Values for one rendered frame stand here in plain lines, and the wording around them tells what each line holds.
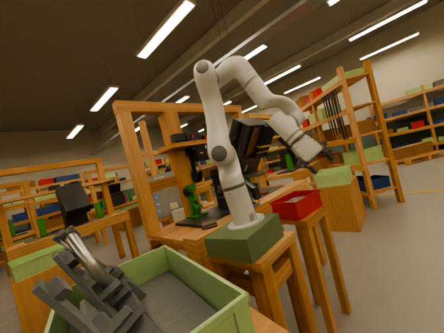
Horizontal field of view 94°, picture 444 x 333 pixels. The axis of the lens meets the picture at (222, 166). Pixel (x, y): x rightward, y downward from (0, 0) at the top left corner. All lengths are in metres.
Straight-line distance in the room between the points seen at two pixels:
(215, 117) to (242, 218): 0.49
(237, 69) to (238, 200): 0.61
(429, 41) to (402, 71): 0.99
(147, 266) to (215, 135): 0.67
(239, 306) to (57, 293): 0.35
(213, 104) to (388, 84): 9.62
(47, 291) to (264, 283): 0.70
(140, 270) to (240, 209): 0.52
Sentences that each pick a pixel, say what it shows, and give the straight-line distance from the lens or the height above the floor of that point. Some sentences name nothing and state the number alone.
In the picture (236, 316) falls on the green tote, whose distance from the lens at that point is 0.56.
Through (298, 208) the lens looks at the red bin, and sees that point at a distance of 1.42.
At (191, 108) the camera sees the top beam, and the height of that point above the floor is 1.89.
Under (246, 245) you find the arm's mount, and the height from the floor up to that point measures 0.93.
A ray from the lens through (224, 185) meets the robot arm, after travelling 0.99.
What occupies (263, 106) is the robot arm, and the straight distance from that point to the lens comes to 1.01.
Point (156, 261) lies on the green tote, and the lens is 1.08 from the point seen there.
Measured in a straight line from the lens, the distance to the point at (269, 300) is 0.99.
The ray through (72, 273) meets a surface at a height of 1.09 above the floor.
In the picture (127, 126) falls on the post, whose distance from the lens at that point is 1.77.
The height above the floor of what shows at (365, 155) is 0.84.
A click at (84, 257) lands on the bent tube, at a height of 1.12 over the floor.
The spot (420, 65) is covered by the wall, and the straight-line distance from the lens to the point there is 10.47.
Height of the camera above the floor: 1.26
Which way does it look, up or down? level
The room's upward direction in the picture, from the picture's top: 14 degrees counter-clockwise
